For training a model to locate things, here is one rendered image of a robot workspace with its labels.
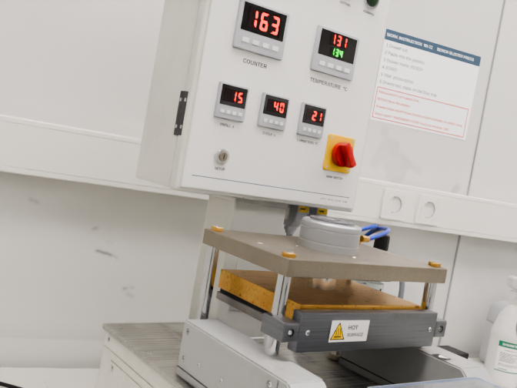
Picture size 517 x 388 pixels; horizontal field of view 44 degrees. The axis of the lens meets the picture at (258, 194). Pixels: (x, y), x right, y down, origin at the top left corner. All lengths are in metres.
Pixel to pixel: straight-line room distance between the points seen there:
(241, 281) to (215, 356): 0.11
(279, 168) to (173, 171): 0.17
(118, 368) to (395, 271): 0.41
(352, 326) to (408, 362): 0.16
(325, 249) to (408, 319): 0.13
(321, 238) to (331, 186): 0.21
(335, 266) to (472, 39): 1.07
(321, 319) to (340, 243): 0.12
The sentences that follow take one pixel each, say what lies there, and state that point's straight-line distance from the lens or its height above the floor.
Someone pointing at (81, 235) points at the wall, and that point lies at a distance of 1.30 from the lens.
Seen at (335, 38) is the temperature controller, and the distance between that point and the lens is 0.99.
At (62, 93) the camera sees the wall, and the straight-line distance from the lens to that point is 1.27.
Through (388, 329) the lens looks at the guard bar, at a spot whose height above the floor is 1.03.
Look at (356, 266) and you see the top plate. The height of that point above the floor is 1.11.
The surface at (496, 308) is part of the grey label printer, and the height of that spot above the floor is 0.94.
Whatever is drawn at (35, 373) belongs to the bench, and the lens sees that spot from 1.30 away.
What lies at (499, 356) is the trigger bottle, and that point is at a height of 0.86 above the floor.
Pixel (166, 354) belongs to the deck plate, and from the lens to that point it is 0.90.
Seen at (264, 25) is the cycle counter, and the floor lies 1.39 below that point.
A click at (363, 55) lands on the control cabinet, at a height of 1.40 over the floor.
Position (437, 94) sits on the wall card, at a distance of 1.64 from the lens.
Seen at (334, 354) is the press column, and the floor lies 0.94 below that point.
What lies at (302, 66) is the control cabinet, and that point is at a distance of 0.95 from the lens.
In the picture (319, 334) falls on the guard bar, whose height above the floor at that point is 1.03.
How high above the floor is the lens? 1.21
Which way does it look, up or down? 3 degrees down
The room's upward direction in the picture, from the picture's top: 10 degrees clockwise
